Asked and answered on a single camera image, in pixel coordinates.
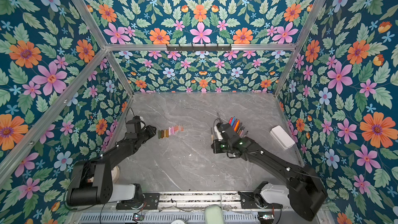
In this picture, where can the tan cap brown pen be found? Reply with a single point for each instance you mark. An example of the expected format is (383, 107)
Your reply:
(241, 131)

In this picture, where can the green cap beige pen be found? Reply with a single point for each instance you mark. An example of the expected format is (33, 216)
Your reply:
(212, 134)

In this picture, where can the white rectangular box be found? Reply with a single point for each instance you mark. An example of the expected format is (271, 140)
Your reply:
(282, 137)

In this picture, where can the pale green rounded object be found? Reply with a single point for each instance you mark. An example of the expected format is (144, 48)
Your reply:
(214, 215)

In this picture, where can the brown pen clear grip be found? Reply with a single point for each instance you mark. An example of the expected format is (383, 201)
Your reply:
(239, 129)

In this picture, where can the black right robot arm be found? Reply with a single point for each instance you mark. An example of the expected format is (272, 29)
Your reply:
(301, 189)

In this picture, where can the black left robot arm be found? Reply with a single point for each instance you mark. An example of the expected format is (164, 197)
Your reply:
(92, 182)

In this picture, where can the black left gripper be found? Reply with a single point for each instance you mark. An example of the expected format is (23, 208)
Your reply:
(150, 132)

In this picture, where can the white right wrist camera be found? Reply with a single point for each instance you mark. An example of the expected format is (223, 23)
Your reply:
(218, 135)

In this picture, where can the black wall hook rail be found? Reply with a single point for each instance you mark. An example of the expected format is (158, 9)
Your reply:
(194, 48)

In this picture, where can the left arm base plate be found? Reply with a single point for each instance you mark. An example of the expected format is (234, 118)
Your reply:
(145, 201)

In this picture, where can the blue marker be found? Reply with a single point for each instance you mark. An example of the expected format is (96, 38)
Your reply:
(232, 121)

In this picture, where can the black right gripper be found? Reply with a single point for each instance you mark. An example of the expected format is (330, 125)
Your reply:
(214, 146)

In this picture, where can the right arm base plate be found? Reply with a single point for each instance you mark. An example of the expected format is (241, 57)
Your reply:
(248, 201)

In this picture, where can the orange marker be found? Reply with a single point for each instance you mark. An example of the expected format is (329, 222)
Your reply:
(237, 125)

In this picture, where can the tan cap pink pen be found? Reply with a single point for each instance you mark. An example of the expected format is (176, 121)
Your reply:
(243, 133)

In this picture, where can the beige round alarm clock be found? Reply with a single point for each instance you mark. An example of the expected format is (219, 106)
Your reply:
(115, 174)

